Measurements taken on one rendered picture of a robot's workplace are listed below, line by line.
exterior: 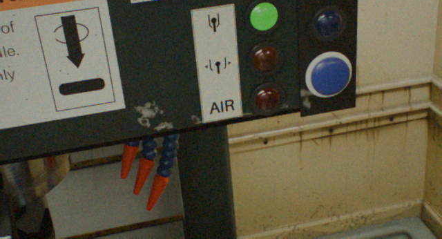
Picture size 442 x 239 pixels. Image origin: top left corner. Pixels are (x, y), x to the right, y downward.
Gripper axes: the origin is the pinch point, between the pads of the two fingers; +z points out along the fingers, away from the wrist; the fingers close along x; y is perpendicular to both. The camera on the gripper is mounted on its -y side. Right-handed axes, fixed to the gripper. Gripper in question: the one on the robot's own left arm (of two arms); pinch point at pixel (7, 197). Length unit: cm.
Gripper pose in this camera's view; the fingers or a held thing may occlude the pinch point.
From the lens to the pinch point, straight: 73.7
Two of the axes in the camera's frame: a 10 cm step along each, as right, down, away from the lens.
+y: 0.8, 8.7, 4.9
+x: 9.7, -1.7, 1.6
